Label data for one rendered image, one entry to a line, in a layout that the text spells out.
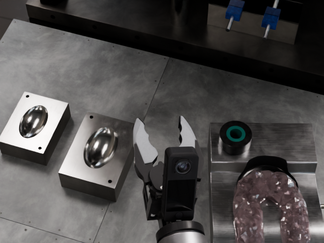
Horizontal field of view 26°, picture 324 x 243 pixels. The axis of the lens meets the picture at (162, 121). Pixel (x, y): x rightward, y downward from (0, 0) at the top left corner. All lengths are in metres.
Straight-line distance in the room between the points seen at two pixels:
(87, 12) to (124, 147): 0.58
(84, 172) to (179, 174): 0.79
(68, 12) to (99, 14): 0.09
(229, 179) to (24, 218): 0.52
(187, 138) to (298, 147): 0.71
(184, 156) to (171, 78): 1.04
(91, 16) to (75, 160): 0.58
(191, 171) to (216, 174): 0.76
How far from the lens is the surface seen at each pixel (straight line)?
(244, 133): 1.73
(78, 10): 2.22
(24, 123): 1.89
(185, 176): 0.99
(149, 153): 1.08
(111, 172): 1.75
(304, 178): 1.77
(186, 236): 1.00
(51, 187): 1.83
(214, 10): 2.12
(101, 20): 2.19
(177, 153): 0.98
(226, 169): 1.75
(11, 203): 1.83
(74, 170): 1.77
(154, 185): 1.04
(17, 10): 3.36
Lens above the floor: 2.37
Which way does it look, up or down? 55 degrees down
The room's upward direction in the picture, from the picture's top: straight up
